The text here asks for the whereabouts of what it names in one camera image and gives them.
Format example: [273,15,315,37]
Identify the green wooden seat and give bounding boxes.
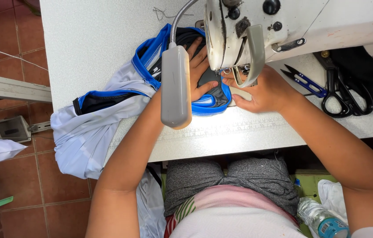
[290,169,339,238]

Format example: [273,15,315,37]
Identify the person's left hand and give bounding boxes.
[187,36,219,102]

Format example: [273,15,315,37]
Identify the black cloth piece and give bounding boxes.
[330,46,373,103]

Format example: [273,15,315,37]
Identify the person's right hand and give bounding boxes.
[221,64,297,114]

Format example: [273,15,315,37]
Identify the loose gray thread scraps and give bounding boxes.
[152,7,194,21]

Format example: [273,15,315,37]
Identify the gray shorts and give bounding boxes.
[164,155,300,218]

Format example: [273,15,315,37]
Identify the white hanging fabric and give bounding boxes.
[136,168,167,238]

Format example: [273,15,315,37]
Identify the white industrial sewing machine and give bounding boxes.
[203,0,373,88]

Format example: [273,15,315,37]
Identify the measuring tape strip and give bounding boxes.
[108,105,373,151]

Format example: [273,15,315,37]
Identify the white blue black sports garment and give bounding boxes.
[50,23,233,180]

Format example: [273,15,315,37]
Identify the white cable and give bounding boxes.
[0,40,49,72]

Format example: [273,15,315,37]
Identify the gray metal table frame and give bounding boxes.
[0,71,53,143]

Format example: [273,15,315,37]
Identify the blue thread snips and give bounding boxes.
[280,64,328,99]

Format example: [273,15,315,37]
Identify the white crumpled cloth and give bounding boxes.
[308,179,349,229]

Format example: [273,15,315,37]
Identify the pink white striped shirt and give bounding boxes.
[164,184,307,238]

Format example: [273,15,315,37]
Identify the clear plastic water bottle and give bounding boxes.
[297,197,351,238]

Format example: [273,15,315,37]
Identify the gray gooseneck sewing lamp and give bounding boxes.
[160,0,200,130]

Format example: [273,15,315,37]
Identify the black tailor scissors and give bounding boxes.
[313,51,373,119]

